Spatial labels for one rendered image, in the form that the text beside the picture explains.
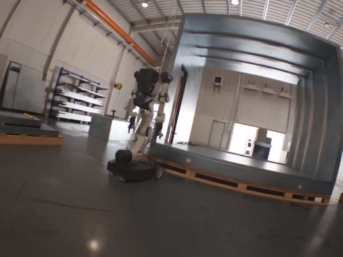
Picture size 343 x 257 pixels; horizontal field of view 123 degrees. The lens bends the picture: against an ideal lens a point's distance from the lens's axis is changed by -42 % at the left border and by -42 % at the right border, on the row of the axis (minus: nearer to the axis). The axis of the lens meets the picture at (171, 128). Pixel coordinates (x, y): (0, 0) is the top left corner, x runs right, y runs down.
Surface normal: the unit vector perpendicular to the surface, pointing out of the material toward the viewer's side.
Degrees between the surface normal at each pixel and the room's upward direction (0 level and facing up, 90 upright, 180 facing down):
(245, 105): 90
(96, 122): 90
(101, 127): 90
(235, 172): 90
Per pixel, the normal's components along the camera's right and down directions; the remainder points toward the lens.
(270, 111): -0.32, -0.07
